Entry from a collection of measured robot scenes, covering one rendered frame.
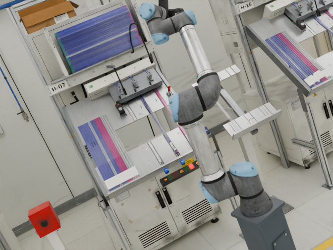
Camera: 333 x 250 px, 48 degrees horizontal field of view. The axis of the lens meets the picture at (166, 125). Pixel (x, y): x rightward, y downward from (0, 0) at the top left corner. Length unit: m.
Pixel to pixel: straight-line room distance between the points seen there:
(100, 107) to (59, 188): 1.87
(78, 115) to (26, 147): 1.66
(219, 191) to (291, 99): 1.39
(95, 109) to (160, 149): 0.53
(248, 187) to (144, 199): 1.03
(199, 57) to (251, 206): 0.71
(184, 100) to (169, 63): 2.65
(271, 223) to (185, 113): 0.65
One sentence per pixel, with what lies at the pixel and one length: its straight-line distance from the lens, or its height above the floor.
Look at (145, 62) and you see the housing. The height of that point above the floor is 1.27.
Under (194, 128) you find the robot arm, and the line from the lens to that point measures 1.61.
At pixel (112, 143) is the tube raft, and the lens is 2.32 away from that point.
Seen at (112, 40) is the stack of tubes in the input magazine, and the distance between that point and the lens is 2.52.
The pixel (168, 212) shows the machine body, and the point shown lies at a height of 0.27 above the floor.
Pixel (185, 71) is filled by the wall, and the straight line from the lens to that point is 4.28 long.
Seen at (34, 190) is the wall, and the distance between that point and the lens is 4.20.
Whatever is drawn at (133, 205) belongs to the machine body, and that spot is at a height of 0.45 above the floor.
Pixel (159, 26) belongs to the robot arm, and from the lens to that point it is 1.77.
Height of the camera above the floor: 1.53
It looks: 16 degrees down
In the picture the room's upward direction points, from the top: 22 degrees counter-clockwise
